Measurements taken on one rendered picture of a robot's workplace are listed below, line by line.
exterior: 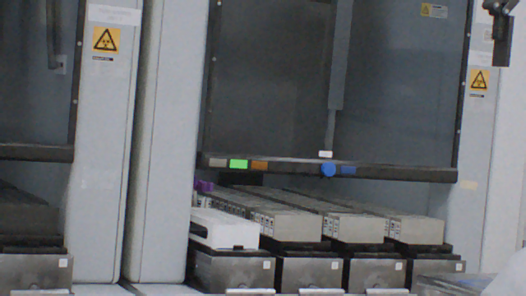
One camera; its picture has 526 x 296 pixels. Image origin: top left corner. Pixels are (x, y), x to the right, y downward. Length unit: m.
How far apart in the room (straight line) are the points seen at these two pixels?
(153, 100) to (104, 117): 0.10
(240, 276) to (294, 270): 0.12
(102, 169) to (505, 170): 2.17
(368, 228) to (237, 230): 0.32
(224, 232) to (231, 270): 0.08
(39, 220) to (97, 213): 0.11
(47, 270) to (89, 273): 0.14
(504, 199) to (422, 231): 1.60
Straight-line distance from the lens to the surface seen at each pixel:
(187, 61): 2.09
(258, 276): 2.10
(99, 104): 2.03
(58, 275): 1.96
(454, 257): 2.35
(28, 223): 2.00
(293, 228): 2.21
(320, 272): 2.17
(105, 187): 2.05
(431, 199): 2.48
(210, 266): 2.06
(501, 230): 3.97
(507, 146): 3.94
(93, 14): 2.03
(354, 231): 2.28
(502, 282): 1.17
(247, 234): 2.12
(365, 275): 2.22
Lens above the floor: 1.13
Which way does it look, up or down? 3 degrees down
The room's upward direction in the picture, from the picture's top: 5 degrees clockwise
